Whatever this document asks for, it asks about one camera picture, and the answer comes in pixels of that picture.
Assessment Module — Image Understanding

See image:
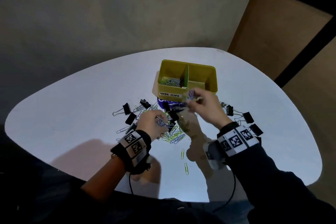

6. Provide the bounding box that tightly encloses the black right wrist camera band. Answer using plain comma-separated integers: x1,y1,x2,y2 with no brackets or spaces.
203,122,261,171

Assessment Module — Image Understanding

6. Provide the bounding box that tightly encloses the pile of coloured paper clips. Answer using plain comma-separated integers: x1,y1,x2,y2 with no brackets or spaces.
160,77,182,88
116,100,203,176

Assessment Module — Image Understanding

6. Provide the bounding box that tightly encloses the blue chair with black frame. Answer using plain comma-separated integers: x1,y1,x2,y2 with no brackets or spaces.
257,0,336,88

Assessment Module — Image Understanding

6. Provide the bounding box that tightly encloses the person's left forearm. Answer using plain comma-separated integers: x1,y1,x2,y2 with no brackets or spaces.
78,153,128,203

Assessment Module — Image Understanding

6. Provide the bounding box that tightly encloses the black left wrist camera band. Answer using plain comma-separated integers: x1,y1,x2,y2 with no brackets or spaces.
110,129,153,175

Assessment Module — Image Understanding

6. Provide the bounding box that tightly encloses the purple round sticker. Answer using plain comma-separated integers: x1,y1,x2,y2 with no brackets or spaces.
157,97,188,113

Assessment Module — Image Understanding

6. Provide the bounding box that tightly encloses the wooden partition panel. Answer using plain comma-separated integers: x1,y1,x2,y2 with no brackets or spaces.
282,36,336,208
227,0,333,81

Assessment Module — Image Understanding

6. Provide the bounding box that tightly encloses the yellow divided tin box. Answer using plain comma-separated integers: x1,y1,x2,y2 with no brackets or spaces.
157,59,218,103

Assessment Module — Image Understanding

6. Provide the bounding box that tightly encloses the person's right forearm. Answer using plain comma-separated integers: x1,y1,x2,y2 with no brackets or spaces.
225,142,336,224

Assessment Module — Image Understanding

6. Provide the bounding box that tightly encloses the black wrist camera band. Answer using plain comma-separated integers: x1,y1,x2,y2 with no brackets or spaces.
203,122,261,171
110,129,153,175

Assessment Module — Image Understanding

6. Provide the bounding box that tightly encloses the person's left hand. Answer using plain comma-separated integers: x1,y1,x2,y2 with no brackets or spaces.
135,110,169,142

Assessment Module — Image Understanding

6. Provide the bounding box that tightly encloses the group of black binder clips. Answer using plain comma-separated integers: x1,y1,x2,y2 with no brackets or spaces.
112,98,264,145

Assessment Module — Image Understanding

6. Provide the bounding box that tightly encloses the person's black sweater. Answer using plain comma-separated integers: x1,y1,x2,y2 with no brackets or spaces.
0,124,336,224

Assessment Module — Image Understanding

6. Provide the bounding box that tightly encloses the black camera cable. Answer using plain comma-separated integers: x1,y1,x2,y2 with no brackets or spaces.
212,171,237,214
128,173,135,196

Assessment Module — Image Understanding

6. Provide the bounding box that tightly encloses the person's right hand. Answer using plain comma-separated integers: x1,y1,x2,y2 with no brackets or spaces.
185,87,233,131

